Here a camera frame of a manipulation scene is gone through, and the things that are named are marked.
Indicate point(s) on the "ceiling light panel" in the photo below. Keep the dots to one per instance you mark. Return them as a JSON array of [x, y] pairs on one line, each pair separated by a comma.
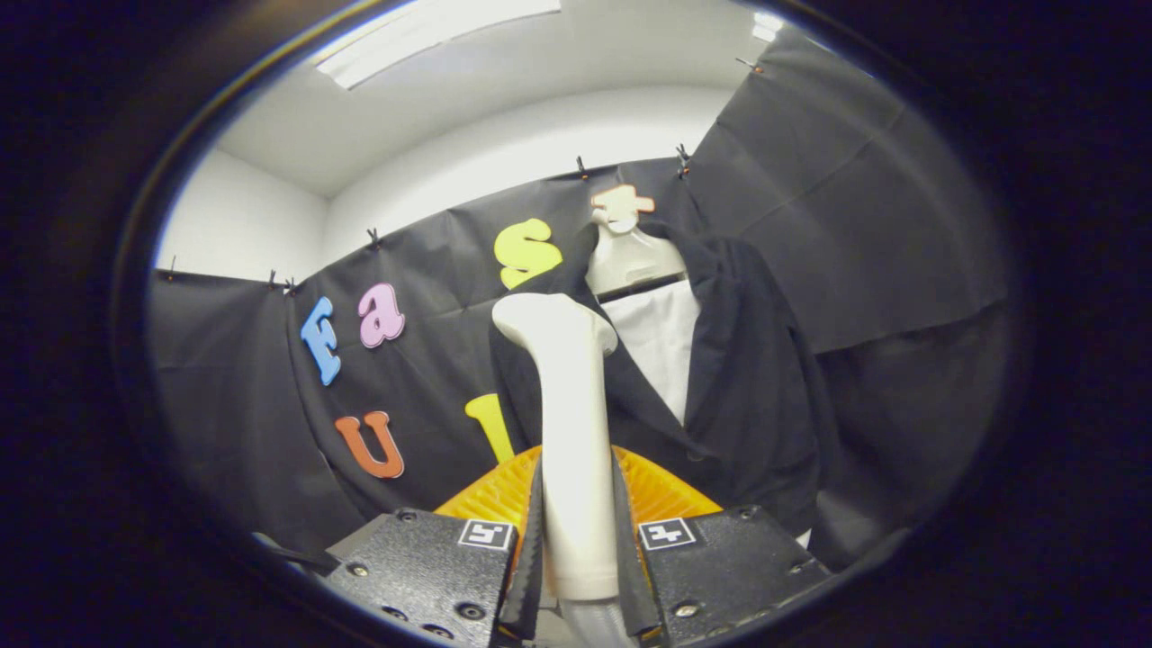
[[423, 40], [767, 25]]

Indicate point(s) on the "white dress form mannequin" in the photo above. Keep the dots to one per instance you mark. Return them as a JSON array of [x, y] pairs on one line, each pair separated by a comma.
[[661, 342]]

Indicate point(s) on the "black blazer jacket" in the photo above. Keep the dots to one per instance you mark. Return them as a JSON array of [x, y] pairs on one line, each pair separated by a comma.
[[747, 405]]

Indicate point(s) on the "white garment steamer head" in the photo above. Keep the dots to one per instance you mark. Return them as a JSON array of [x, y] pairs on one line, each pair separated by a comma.
[[576, 450]]

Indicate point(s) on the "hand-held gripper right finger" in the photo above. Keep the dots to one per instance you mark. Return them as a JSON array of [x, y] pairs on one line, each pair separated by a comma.
[[627, 576]]

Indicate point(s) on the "black backdrop cloth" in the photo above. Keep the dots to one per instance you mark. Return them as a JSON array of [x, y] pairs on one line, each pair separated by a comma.
[[900, 225]]

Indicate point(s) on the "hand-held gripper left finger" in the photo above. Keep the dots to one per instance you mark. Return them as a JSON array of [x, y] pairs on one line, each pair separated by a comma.
[[531, 576]]

